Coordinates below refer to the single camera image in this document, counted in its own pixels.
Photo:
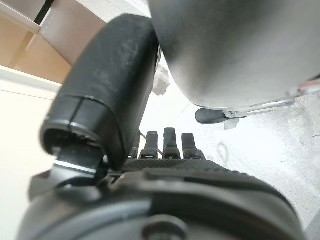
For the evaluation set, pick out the white crumpled paper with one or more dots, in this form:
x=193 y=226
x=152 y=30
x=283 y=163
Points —
x=161 y=80

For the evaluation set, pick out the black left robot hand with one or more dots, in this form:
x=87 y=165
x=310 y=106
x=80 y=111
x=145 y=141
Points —
x=112 y=75

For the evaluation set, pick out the black left robot foot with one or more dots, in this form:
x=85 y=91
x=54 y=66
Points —
x=208 y=116

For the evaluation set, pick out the grey metal bowl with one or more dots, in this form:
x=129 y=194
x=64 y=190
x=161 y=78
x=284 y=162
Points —
x=225 y=50

